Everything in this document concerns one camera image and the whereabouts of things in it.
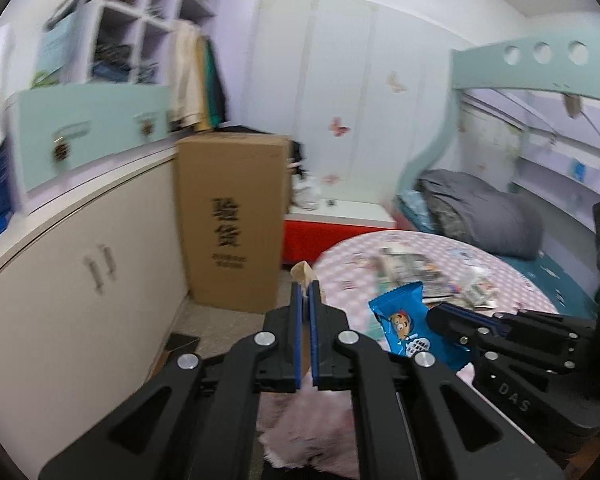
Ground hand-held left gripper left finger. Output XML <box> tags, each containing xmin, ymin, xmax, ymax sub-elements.
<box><xmin>37</xmin><ymin>280</ymin><xmax>306</xmax><ymax>480</ymax></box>

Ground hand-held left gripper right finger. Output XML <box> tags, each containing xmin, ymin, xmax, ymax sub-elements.
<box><xmin>307</xmin><ymin>280</ymin><xmax>566</xmax><ymax>480</ymax></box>

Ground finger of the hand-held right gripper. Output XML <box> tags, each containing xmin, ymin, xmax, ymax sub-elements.
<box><xmin>426</xmin><ymin>307</ymin><xmax>486</xmax><ymax>351</ymax></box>
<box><xmin>437</xmin><ymin>302</ymin><xmax>513</xmax><ymax>336</ymax></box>

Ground blue snack packet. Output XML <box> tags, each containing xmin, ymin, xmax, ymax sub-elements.
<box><xmin>369</xmin><ymin>282</ymin><xmax>475</xmax><ymax>372</ymax></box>

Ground brown paper scrap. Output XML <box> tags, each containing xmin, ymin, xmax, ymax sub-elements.
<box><xmin>291</xmin><ymin>260</ymin><xmax>317</xmax><ymax>306</ymax></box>

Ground crumpled white wrappers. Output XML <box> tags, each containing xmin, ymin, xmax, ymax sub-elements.
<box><xmin>447</xmin><ymin>262</ymin><xmax>503</xmax><ymax>311</ymax></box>

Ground pink checked tablecloth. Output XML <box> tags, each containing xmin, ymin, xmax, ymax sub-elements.
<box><xmin>257</xmin><ymin>232</ymin><xmax>563</xmax><ymax>480</ymax></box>

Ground grey duvet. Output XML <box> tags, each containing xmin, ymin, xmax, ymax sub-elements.
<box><xmin>415</xmin><ymin>169</ymin><xmax>546</xmax><ymax>261</ymax></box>

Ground red white platform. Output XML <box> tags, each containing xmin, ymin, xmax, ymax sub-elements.
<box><xmin>282</xmin><ymin>199</ymin><xmax>398</xmax><ymax>266</ymax></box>

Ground blue plaid pillow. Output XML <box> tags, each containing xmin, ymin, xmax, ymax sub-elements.
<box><xmin>395</xmin><ymin>190</ymin><xmax>431</xmax><ymax>231</ymax></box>

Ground white plastic bag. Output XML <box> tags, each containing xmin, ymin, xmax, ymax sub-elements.
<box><xmin>291</xmin><ymin>177</ymin><xmax>323</xmax><ymax>211</ymax></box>

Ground tall cardboard box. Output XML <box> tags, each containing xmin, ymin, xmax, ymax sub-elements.
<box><xmin>175</xmin><ymin>132</ymin><xmax>292</xmax><ymax>315</ymax></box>

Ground black bag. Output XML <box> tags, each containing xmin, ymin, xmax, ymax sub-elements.
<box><xmin>289</xmin><ymin>141</ymin><xmax>306</xmax><ymax>178</ymax></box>

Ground low white cabinet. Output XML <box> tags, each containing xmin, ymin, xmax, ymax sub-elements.
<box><xmin>0</xmin><ymin>147</ymin><xmax>191</xmax><ymax>441</ymax></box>

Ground brown hanging toy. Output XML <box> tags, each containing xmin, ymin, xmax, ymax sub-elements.
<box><xmin>562</xmin><ymin>92</ymin><xmax>586</xmax><ymax>120</ymax></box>

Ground white wardrobe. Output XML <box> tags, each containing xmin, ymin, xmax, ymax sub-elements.
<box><xmin>257</xmin><ymin>0</ymin><xmax>456</xmax><ymax>211</ymax></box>

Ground dark jacket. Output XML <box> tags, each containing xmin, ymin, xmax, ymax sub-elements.
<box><xmin>202</xmin><ymin>37</ymin><xmax>231</xmax><ymax>128</ymax></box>

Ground teal drawer unit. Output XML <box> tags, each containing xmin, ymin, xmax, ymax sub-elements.
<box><xmin>5</xmin><ymin>82</ymin><xmax>173</xmax><ymax>208</ymax></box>

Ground folded jeans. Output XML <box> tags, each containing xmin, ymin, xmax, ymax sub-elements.
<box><xmin>90</xmin><ymin>40</ymin><xmax>133</xmax><ymax>83</ymax></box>

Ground lilac shelf unit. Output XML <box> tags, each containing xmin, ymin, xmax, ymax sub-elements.
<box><xmin>35</xmin><ymin>0</ymin><xmax>261</xmax><ymax>91</ymax></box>

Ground teal bunk bed frame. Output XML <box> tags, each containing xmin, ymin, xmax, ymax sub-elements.
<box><xmin>395</xmin><ymin>25</ymin><xmax>600</xmax><ymax>201</ymax></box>

